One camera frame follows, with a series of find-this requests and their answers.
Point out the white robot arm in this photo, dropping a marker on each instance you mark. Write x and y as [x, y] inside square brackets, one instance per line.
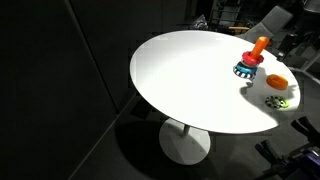
[308, 20]

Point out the grey patterned cushion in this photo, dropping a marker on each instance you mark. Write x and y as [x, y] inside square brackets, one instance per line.
[200, 23]

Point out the wooden bar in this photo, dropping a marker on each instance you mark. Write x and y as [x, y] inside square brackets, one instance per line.
[238, 28]

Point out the orange stacking toy pole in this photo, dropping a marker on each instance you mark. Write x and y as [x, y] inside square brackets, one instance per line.
[259, 46]

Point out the grey metal table leg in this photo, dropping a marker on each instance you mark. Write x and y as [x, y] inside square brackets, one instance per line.
[308, 66]

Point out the purple device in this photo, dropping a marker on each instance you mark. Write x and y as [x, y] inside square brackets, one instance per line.
[311, 163]

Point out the white table pedestal base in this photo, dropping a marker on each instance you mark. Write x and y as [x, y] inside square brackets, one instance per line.
[183, 146]

